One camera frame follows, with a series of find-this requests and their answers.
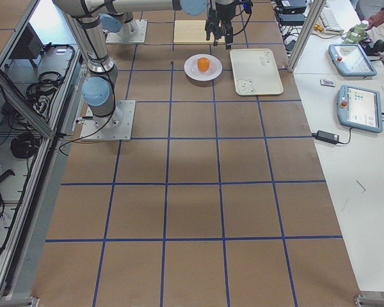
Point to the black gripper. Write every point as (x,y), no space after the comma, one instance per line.
(223,12)

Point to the white round plate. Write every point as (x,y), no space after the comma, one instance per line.
(192,71)

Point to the orange fruit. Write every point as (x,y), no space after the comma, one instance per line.
(203,64)

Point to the cream bear tray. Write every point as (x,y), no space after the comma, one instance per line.
(255,72)

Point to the wooden cutting board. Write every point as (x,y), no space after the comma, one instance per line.
(190,32)

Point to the white keyboard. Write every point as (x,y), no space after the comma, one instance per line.
(329,22)

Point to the small printed card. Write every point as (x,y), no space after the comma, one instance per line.
(327,82)

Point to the upper teach pendant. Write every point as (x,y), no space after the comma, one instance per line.
(351,60)

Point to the teach pendant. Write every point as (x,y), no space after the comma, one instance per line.
(359,108)
(351,60)

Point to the black power adapter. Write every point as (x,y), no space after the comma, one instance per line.
(326,137)

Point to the lower teach pendant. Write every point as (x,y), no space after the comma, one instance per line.
(359,108)

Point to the aluminium frame post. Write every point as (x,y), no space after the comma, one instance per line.
(306,31)

